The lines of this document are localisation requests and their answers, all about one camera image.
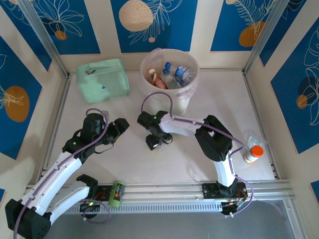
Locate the brown coffee drink bottle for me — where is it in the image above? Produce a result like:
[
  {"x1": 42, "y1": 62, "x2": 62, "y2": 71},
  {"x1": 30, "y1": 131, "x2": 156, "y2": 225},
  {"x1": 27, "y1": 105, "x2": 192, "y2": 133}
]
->
[{"x1": 149, "y1": 69, "x2": 168, "y2": 90}]

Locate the clear bottle blue cap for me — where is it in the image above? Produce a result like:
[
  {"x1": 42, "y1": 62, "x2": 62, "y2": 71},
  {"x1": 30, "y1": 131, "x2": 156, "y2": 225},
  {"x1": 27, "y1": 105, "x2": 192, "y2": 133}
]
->
[{"x1": 160, "y1": 69, "x2": 180, "y2": 90}]

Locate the white ribbed plastic bin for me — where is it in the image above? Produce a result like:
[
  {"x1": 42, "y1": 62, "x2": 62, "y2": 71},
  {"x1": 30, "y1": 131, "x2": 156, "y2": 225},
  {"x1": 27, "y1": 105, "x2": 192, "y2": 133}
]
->
[{"x1": 140, "y1": 48, "x2": 199, "y2": 117}]

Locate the mint green zip pouch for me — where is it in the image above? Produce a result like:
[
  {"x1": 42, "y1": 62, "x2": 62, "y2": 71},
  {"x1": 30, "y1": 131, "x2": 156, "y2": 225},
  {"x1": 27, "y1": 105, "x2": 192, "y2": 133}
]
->
[{"x1": 76, "y1": 58, "x2": 130, "y2": 105}]

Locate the green cylindrical canister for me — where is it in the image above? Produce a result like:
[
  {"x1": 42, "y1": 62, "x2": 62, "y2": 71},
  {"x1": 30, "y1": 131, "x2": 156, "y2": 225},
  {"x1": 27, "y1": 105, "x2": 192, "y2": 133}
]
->
[{"x1": 108, "y1": 179, "x2": 125, "y2": 207}]

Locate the grey metal panel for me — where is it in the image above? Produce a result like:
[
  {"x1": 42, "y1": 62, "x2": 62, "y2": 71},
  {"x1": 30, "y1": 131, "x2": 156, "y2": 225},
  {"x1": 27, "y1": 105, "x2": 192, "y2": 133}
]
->
[{"x1": 23, "y1": 199, "x2": 309, "y2": 239}]

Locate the orange lid jar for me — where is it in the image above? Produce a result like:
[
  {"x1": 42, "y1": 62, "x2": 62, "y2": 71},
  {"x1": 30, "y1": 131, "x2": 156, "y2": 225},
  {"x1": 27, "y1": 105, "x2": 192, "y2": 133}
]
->
[{"x1": 243, "y1": 145, "x2": 264, "y2": 164}]

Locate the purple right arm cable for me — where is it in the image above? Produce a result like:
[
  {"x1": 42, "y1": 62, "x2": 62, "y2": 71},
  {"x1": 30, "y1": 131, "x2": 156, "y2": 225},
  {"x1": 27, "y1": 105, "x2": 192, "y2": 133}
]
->
[{"x1": 141, "y1": 92, "x2": 255, "y2": 218}]

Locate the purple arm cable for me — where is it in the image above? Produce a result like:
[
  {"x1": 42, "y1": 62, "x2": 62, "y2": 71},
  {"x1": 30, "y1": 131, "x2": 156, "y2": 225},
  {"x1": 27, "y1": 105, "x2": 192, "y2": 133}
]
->
[
  {"x1": 13, "y1": 108, "x2": 112, "y2": 239},
  {"x1": 141, "y1": 92, "x2": 255, "y2": 218}
]

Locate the aluminium side rail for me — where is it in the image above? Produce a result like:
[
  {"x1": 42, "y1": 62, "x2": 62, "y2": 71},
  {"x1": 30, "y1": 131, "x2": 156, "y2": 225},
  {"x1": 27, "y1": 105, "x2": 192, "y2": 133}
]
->
[
  {"x1": 36, "y1": 74, "x2": 73, "y2": 186},
  {"x1": 243, "y1": 71, "x2": 282, "y2": 180}
]

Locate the aluminium frame rail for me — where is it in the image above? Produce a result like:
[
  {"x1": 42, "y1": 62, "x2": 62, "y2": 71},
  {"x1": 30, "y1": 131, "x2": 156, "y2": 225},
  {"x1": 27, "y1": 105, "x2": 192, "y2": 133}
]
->
[{"x1": 21, "y1": 178, "x2": 296, "y2": 206}]

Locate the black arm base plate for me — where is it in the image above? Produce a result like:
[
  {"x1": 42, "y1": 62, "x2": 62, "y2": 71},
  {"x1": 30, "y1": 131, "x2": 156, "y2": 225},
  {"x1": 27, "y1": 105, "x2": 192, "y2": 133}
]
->
[
  {"x1": 69, "y1": 183, "x2": 126, "y2": 203},
  {"x1": 200, "y1": 181, "x2": 250, "y2": 200}
]

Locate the slotted cable duct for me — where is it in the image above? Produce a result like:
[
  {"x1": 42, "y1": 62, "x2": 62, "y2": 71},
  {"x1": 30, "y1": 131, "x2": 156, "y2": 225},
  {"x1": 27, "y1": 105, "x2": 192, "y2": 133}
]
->
[{"x1": 59, "y1": 202, "x2": 224, "y2": 215}]

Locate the black connector with wires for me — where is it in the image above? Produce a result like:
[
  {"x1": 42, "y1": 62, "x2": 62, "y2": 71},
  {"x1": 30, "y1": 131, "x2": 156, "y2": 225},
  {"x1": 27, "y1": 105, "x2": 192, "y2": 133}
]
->
[
  {"x1": 220, "y1": 196, "x2": 245, "y2": 219},
  {"x1": 79, "y1": 198, "x2": 102, "y2": 214}
]

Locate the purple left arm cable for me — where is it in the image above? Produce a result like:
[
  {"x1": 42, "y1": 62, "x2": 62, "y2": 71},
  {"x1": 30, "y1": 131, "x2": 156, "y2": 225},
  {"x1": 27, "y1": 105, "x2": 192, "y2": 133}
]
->
[{"x1": 13, "y1": 108, "x2": 112, "y2": 239}]

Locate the aluminium frame post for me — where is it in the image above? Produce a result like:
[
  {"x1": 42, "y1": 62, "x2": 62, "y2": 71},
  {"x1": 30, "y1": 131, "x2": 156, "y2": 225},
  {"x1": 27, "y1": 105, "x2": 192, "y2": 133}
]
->
[
  {"x1": 18, "y1": 0, "x2": 71, "y2": 78},
  {"x1": 243, "y1": 0, "x2": 292, "y2": 75}
]

